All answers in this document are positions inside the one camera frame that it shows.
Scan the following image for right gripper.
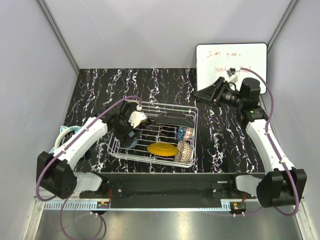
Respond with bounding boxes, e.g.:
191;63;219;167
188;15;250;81
193;76;244;109

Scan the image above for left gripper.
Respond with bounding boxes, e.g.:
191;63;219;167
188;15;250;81
112;113;142;148

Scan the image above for light blue cup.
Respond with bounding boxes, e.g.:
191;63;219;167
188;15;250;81
126;131;138;149

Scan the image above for yellow patterned bowl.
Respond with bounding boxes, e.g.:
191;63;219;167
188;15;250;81
147;142;179;157

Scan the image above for white wire dish rack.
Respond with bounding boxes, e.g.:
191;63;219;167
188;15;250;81
107;101;199;168

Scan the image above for black floral square plate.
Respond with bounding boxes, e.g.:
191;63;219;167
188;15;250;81
154;112;195;128

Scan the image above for blue patterned bowl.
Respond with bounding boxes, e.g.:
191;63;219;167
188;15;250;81
176;126;195;142

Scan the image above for brown patterned bowl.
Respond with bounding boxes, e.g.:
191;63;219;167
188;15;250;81
174;140;194;164

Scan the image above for red and black mug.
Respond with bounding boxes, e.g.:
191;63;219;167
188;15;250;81
126;100;150;129

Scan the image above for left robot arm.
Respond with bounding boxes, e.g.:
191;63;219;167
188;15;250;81
35;101;148;201

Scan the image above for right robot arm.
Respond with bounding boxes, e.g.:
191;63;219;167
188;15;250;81
194;77;307;209

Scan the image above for white whiteboard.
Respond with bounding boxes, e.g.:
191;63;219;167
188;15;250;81
195;43;267;91

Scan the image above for black marble mat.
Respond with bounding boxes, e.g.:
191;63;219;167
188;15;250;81
50;68;270;168

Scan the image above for teal cat-ear headphones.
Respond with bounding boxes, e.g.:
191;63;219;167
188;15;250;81
49;125;82;154

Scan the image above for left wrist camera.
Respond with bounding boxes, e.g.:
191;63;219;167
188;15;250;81
128;105;148;129

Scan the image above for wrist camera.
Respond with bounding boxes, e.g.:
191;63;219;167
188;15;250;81
128;105;148;129
226;66;241;83

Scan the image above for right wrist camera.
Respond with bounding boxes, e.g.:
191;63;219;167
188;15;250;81
226;66;241;83

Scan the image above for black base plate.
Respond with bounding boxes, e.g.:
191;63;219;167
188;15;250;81
79;172;252;210

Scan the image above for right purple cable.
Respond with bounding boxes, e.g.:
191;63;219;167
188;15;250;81
207;67;300;218

